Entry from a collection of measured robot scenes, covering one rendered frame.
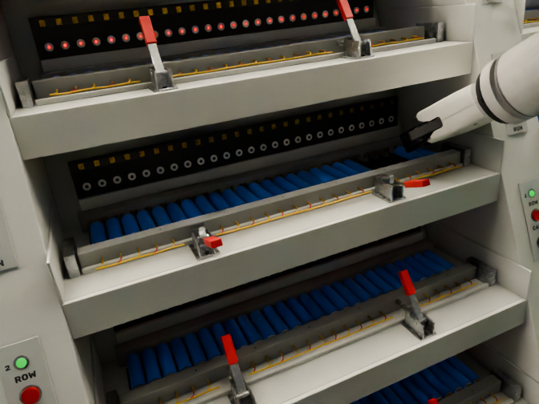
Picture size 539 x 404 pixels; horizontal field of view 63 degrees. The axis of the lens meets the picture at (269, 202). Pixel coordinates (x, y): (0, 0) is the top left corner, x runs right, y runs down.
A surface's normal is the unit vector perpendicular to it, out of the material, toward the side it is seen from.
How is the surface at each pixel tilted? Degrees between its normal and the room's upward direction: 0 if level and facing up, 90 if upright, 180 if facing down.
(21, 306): 90
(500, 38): 90
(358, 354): 21
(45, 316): 90
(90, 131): 111
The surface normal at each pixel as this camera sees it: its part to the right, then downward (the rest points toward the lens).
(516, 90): -0.78, 0.49
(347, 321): 0.39, 0.33
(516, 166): 0.33, -0.02
